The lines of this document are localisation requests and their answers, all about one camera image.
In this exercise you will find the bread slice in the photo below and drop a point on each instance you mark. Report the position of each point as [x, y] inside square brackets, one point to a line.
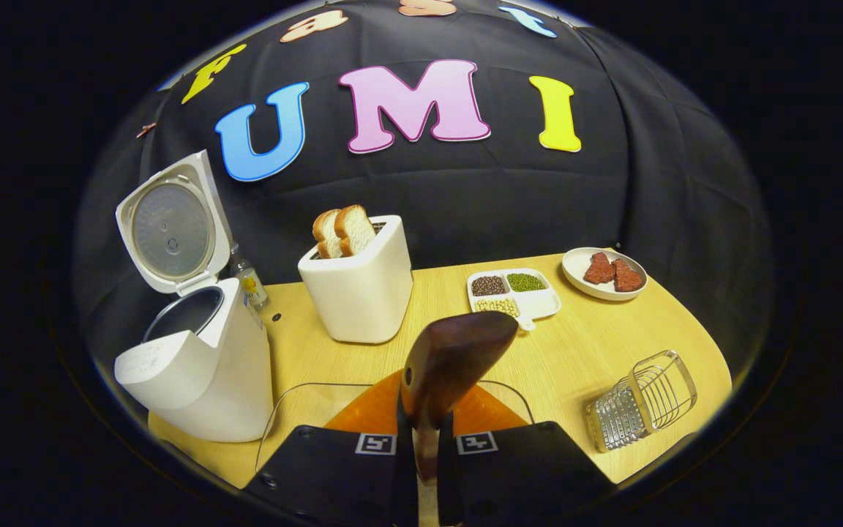
[356, 230]
[326, 234]

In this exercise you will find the brown wooden spoon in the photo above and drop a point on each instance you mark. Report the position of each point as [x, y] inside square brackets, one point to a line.
[451, 359]

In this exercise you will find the white divided bean dish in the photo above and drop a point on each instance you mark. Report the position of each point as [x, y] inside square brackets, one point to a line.
[542, 301]

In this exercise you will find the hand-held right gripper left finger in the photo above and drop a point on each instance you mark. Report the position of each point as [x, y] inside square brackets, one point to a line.
[405, 476]

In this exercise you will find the copper clip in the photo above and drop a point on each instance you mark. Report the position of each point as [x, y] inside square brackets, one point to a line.
[145, 129]

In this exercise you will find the white toaster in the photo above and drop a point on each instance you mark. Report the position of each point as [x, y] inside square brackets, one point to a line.
[363, 293]

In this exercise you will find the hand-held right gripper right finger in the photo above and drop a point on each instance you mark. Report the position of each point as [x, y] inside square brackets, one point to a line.
[445, 476]

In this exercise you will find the small glass bottle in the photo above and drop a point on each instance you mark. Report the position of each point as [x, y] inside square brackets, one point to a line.
[252, 285]

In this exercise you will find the clear box of white rice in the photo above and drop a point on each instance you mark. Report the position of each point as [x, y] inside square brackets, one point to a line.
[290, 417]

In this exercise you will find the white rice cooker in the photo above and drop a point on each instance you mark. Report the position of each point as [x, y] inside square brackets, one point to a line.
[209, 380]

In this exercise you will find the red meat piece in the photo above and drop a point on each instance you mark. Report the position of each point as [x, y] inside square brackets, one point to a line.
[628, 276]
[600, 268]

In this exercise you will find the white round plate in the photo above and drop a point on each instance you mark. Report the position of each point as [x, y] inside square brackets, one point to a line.
[579, 274]

